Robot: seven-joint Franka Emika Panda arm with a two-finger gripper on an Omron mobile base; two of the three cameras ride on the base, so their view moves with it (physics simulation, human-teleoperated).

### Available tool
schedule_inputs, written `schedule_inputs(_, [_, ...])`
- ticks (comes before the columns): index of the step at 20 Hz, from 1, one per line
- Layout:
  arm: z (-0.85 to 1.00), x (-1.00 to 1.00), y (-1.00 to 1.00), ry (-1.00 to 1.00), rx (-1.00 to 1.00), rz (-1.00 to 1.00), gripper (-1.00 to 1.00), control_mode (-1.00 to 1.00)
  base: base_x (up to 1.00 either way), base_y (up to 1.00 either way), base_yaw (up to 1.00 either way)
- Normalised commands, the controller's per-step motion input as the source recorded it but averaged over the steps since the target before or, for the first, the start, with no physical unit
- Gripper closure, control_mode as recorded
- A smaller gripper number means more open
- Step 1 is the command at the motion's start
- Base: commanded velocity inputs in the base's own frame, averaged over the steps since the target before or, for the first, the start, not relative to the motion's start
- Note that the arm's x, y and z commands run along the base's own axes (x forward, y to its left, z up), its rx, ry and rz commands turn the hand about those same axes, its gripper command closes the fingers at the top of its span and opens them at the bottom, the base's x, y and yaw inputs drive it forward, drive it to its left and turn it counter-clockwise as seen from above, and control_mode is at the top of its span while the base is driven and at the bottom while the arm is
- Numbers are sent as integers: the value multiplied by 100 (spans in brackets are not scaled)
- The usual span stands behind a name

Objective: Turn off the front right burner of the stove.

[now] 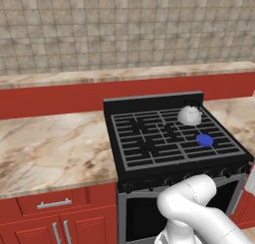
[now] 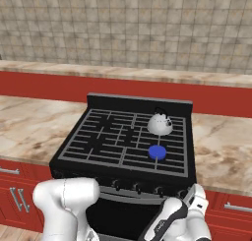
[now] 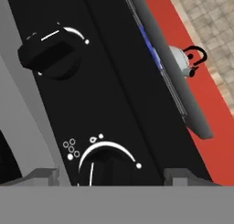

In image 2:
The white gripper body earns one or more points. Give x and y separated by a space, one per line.
199 195

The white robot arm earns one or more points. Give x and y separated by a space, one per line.
65 202

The black stove knob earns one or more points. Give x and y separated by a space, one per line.
136 187
159 190
181 193
116 185

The blue burner flame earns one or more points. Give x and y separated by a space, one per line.
157 152

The black stove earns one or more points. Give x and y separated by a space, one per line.
114 140

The red drawer front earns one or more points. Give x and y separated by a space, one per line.
220 202
229 231
29 171

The black oven door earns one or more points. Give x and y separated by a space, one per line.
121 218

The white kettle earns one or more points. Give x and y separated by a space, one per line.
159 124

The red cupboard door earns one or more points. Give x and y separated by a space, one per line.
6 202
32 215

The red raised counter panel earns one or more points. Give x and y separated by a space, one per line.
49 86

